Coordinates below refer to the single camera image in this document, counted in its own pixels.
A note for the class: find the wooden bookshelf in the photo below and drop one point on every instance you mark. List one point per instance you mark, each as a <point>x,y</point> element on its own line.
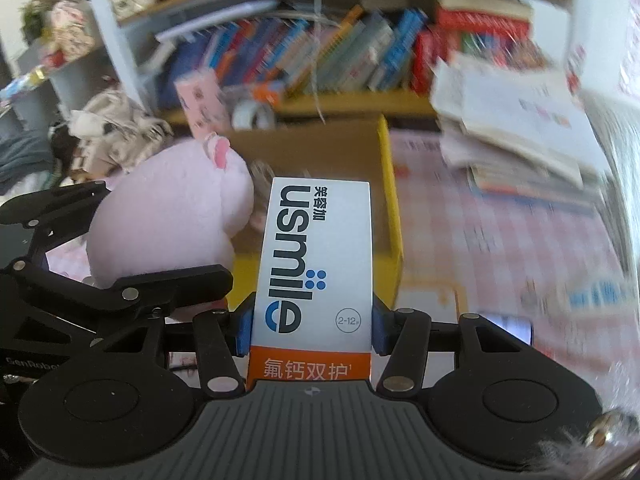
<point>350,105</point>

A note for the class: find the pink plush toy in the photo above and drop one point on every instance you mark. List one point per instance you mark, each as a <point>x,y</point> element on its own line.
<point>170,220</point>

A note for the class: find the white tape roll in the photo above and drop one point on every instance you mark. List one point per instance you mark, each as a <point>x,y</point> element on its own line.
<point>252,115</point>

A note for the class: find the white toothpaste box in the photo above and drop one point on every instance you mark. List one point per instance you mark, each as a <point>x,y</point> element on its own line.
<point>320,240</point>

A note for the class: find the cream plush toy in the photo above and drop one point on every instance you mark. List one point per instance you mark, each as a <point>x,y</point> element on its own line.
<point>115,125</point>

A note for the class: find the dark cloth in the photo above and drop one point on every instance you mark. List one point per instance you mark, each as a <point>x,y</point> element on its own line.
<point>20,160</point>

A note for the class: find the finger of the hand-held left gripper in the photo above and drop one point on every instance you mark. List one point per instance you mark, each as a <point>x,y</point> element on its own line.
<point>175,282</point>
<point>60,200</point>

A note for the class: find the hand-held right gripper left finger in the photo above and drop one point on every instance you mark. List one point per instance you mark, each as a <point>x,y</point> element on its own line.
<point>243,332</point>

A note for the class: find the pink checked desktop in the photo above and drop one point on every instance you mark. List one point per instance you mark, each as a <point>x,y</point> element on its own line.
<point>500,250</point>

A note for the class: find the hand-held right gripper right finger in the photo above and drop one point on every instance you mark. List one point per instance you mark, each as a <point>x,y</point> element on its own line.
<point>380,332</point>

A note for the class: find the floral fabric bag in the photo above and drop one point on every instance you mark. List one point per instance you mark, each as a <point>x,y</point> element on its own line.
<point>72,27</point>

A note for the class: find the smartphone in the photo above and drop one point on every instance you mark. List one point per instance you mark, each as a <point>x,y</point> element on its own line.
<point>517,327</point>

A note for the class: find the grey fluffy charm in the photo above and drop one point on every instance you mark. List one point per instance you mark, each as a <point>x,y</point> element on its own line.
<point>575,442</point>

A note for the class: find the row of colourful books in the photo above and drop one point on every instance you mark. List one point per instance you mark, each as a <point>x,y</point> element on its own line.
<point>320,55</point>

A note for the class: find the red boxes stack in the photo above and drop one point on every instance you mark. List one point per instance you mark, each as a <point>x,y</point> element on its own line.
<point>480,20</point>

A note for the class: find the yellow cardboard box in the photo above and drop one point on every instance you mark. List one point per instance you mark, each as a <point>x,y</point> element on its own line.
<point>391,210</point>

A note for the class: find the blue printed packet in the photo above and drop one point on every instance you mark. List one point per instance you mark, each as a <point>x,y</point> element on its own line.
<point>595,295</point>

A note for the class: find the colourful patterned packet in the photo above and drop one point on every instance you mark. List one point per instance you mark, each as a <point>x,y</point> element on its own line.
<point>22,82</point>

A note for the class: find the stack of papers and books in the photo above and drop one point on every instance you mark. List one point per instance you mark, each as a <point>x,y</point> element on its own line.
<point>520,130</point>

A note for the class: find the pink printed box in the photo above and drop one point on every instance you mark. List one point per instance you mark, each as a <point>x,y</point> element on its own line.
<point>202,102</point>

